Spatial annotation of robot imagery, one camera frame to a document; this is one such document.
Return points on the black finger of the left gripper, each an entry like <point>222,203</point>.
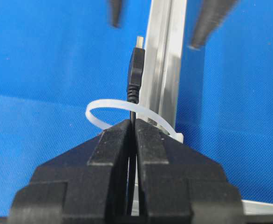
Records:
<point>116,9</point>
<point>211,16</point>

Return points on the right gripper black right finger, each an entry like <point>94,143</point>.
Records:
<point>179,185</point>

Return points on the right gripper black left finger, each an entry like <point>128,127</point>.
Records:
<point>85,185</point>

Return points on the white zip tie loop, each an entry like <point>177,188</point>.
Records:
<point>124,105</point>

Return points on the aluminium extrusion frame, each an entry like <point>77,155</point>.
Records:
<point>164,70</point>

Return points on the blue table cloth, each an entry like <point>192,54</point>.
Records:
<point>56,56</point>

